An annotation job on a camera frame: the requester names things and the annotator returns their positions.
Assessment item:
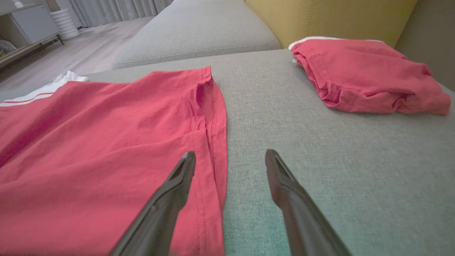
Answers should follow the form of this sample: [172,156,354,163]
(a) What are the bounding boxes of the grey fabric sofa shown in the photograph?
[0,49,455,256]

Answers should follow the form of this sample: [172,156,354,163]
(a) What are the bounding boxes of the red white striped shorts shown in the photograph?
[0,66,228,256]

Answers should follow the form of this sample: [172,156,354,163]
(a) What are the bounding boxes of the white low cabinet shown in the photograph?
[0,4,65,69]

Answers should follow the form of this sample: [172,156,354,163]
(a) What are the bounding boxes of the taupe sofa back panel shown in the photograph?
[394,0,455,92]

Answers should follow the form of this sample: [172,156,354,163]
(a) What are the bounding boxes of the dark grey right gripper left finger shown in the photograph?
[109,151,197,256]

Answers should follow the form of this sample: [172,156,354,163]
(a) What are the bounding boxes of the red shorts white waistband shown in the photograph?
[288,36,451,116]

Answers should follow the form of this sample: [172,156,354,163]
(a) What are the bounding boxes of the grey sofa seat cushion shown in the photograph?
[113,0,282,69]

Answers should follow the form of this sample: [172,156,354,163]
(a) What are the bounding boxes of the grey pleated curtain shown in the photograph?
[69,0,175,28]

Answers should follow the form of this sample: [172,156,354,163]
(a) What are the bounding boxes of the white ribbed cylinder appliance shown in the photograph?
[49,9,81,41]

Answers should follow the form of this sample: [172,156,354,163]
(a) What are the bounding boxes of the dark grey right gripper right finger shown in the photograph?
[264,149,353,256]

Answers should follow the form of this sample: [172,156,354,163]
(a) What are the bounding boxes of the yellow sofa backrest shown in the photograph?
[245,0,418,49]

